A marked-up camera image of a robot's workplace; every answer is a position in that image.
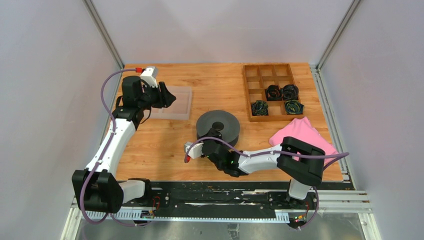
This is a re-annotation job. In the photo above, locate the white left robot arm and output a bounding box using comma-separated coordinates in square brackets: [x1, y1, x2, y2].
[71, 76, 177, 214]

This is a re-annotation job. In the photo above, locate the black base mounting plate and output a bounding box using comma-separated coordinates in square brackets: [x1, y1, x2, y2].
[124, 181, 319, 220]

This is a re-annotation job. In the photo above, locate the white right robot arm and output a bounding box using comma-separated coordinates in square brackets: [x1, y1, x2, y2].
[198, 129, 325, 209]

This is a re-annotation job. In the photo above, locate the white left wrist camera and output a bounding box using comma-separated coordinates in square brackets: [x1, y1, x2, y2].
[140, 66, 158, 89]

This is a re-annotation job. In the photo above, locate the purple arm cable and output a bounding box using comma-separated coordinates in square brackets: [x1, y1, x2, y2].
[79, 67, 147, 228]
[183, 136, 350, 230]

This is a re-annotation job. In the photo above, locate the aluminium corner frame post left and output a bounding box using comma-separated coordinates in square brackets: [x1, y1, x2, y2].
[82, 0, 125, 69]

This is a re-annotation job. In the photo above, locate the clear plastic divided tray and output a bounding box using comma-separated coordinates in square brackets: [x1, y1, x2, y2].
[150, 86, 193, 121]

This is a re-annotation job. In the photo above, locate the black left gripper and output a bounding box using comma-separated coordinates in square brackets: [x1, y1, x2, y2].
[138, 81, 177, 111]

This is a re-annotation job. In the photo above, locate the wooden compartment organizer tray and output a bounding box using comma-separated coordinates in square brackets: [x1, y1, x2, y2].
[242, 63, 305, 122]

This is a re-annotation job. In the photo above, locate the dark grey filament spool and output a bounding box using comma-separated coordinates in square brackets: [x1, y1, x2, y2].
[195, 110, 241, 147]

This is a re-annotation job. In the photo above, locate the aluminium rail frame front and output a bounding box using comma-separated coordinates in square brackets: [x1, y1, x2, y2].
[61, 181, 382, 240]

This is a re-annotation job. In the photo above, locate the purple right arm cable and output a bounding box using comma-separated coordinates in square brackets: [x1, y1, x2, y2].
[183, 136, 350, 230]

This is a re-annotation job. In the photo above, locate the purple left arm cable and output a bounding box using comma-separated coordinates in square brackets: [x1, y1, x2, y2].
[79, 67, 147, 228]

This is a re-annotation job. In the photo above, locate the aluminium corner frame post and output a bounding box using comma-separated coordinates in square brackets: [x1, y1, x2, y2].
[82, 0, 125, 69]
[316, 0, 363, 71]

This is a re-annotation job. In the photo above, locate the aluminium corner frame post right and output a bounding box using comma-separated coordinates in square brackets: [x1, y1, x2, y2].
[316, 0, 363, 71]

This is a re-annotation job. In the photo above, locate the pink cloth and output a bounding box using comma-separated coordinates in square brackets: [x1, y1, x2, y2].
[268, 117, 339, 155]

